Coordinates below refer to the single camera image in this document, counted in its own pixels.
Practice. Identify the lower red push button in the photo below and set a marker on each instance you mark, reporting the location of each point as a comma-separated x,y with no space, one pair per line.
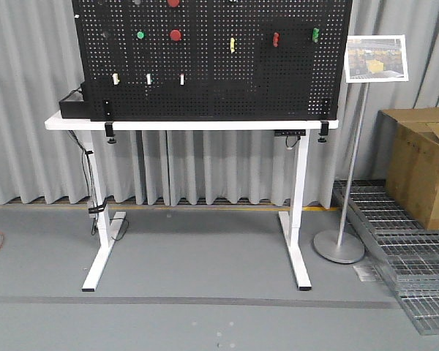
175,35

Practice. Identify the red push button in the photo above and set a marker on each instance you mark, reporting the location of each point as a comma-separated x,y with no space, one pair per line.
173,3
175,35

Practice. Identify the upper red push button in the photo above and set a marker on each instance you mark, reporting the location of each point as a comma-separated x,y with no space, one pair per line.
173,3

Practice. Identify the black desk control panel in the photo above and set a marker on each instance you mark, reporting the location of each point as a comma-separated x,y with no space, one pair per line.
296,134

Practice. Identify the white height-adjustable table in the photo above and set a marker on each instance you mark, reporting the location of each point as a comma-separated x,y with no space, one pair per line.
108,228

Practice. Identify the right black table clamp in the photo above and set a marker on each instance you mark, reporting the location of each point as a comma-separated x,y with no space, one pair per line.
324,121

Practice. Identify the black table clamp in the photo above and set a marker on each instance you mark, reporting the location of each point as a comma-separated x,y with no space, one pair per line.
324,121
108,111

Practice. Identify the black perforated pegboard panel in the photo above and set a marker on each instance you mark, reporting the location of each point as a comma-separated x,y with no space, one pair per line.
256,83

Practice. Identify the left black table clamp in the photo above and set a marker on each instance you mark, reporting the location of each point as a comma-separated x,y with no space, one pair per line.
108,111

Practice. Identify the black electronics box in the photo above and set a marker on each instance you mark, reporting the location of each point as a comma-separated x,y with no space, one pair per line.
75,104

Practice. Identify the silver sign stand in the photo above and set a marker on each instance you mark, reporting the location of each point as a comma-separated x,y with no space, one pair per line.
339,246

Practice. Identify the brown cardboard box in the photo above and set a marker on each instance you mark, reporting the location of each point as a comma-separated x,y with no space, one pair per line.
413,175

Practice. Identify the metal floor grating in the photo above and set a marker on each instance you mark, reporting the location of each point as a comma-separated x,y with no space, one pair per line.
404,253

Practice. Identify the white green rocker switch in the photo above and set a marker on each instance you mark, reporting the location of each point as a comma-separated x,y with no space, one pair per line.
148,79

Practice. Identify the yellow toggle switch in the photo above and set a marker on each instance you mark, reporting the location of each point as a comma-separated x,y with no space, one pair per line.
232,45

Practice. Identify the white yellow rocker switch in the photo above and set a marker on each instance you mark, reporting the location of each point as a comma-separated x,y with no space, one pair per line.
115,78

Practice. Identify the green toggle switch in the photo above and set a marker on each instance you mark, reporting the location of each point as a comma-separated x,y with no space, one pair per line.
315,35

